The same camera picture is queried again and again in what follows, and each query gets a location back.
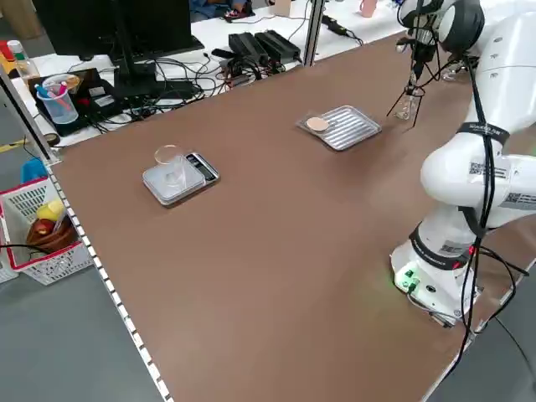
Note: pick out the aluminium frame post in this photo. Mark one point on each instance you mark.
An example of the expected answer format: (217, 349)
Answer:
(314, 33)

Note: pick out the blue plastic object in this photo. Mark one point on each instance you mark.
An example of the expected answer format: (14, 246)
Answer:
(33, 169)

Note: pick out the black power brick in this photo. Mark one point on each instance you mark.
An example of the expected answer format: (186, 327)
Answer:
(278, 44)
(247, 44)

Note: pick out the clear bottle with white cap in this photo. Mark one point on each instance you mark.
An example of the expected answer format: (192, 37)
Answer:
(23, 67)

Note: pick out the large clear glass beaker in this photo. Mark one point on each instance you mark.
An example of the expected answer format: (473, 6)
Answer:
(171, 176)

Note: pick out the pink cup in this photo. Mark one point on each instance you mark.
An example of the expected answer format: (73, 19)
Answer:
(367, 8)

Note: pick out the yellow toy fruit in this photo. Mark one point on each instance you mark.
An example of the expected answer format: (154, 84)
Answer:
(50, 209)

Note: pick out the dark tape roll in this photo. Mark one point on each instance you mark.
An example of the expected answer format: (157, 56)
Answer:
(51, 140)

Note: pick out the red container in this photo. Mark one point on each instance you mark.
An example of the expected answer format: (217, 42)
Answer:
(6, 51)

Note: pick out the brown woven bowl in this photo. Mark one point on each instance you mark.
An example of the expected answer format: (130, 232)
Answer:
(54, 243)

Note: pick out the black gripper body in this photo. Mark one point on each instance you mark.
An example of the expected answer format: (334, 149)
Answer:
(425, 50)

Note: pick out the black power strip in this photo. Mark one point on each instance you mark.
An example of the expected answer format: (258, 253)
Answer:
(334, 25)

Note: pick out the ribbed metal tray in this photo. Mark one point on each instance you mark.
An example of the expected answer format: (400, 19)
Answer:
(352, 130)

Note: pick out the light wooden box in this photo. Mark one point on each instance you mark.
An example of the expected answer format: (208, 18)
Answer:
(283, 7)

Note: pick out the red toy apple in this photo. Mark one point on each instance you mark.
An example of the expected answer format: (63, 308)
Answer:
(42, 228)

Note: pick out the silver digital kitchen scale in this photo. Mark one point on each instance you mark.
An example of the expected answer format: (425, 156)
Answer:
(201, 167)

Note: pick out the black equipment box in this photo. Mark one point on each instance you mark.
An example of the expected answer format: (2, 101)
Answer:
(100, 100)

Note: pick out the pink pen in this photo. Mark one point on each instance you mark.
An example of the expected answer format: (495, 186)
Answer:
(63, 91)

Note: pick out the small glass beaker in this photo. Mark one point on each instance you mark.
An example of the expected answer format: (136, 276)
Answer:
(452, 75)

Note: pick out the black monitor stand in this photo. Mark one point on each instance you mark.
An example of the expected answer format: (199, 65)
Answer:
(125, 71)

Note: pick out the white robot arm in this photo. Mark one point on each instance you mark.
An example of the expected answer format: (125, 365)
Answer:
(452, 176)

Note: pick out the black computer monitor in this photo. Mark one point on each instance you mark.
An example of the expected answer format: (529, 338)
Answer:
(84, 25)

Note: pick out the white basket with red rim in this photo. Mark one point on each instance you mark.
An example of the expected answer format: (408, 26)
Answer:
(54, 264)

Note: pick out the blue pen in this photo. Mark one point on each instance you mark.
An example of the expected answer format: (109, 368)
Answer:
(42, 89)

